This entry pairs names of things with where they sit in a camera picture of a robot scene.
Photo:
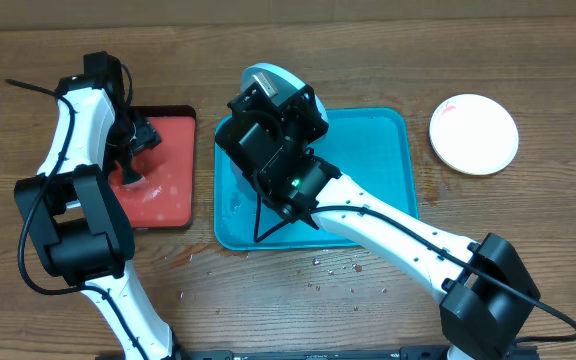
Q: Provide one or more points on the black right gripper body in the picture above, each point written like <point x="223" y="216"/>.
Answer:
<point x="274" y="107"/>

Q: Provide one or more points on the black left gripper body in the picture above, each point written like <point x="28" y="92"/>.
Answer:
<point x="133" y="133"/>

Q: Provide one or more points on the dark green sponge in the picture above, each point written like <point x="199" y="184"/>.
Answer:
<point x="129" y="175"/>

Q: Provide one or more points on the light blue plate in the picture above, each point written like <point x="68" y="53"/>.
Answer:
<point x="295" y="112"/>

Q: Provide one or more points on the white plate with red stain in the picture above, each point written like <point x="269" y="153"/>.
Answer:
<point x="473" y="134"/>

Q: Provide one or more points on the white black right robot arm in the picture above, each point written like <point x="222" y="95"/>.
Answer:
<point x="484" y="291"/>

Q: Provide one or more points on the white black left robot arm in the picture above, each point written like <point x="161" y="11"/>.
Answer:
<point x="76" y="237"/>

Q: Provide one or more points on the red tray with dark rim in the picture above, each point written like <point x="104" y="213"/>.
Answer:
<point x="163" y="197"/>

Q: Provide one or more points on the teal plastic tray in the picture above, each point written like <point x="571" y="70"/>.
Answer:
<point x="368" y="144"/>

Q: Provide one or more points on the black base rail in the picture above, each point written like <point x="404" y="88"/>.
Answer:
<point x="425" y="352"/>

